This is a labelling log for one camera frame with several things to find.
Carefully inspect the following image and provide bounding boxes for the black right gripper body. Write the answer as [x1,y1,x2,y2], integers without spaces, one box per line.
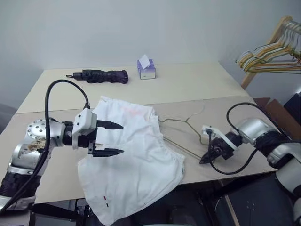
[208,136,235,161]

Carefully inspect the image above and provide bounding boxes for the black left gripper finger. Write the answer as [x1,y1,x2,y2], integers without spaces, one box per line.
[90,148,125,158]
[96,119,124,131]

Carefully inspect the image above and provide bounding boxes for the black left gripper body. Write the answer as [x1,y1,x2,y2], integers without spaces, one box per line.
[77,128,105,155]

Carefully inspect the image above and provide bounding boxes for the white shorts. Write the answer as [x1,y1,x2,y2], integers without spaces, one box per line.
[77,95,187,226]

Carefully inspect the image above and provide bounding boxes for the thin wire clothes hanger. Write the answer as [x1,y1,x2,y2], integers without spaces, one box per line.
[158,103,210,161]

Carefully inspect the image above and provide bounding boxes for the folded dark purple umbrella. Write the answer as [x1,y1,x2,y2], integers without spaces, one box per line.
[66,69,129,85]

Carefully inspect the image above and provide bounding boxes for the black dotted panel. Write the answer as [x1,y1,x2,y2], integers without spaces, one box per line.
[218,181,294,226]

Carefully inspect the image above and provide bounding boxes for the dark rounded shape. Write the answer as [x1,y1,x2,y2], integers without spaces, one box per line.
[168,206,201,226]

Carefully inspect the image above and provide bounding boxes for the brown wooden box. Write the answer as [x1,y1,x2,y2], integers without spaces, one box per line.
[253,97,301,142]

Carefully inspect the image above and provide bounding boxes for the purple white tissue box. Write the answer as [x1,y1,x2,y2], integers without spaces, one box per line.
[136,54,157,80]

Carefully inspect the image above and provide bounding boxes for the wooden clothes rack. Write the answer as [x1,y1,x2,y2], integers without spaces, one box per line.
[241,15,301,90]

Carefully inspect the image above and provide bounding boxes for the black case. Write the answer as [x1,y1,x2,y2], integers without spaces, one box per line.
[283,90,301,112]

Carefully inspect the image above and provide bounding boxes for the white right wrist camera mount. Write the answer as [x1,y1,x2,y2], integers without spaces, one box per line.
[201,125,237,150]

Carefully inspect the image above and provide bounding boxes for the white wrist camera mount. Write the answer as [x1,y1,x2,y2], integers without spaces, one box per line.
[71,108,98,150]
[201,125,237,150]

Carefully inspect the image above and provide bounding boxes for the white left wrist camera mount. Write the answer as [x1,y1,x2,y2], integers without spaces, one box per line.
[71,108,98,150]

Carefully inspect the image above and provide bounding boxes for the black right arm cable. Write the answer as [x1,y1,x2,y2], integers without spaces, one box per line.
[208,102,267,175]

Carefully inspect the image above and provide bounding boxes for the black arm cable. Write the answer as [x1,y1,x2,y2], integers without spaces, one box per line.
[0,79,91,210]
[208,102,267,175]

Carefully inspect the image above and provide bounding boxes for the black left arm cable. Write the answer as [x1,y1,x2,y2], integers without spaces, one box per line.
[0,79,91,210]

